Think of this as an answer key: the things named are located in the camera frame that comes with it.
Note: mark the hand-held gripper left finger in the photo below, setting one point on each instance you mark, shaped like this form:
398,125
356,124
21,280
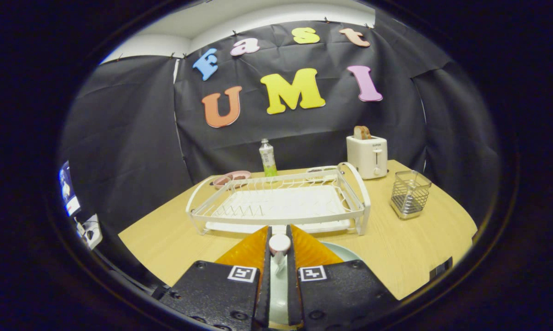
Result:
262,285

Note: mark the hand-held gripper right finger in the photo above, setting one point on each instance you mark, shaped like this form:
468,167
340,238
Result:
294,285

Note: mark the pale green plate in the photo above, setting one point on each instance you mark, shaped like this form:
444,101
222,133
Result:
279,299

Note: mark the pink plate with food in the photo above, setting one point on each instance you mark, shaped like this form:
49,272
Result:
233,177

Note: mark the white divided condiment dish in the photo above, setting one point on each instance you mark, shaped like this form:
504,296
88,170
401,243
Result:
321,171

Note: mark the small green liquid bottle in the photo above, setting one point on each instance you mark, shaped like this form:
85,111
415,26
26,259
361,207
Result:
267,158

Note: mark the white toaster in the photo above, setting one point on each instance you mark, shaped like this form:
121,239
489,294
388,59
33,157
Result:
366,156

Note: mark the black backdrop cloth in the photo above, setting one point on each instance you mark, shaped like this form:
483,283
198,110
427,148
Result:
304,128

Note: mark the brown bread slice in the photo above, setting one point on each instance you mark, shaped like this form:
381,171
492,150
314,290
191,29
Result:
362,133

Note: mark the white power strip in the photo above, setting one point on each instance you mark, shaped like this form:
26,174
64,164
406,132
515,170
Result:
91,230

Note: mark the blue and white poster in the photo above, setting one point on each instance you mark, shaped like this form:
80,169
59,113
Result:
68,188

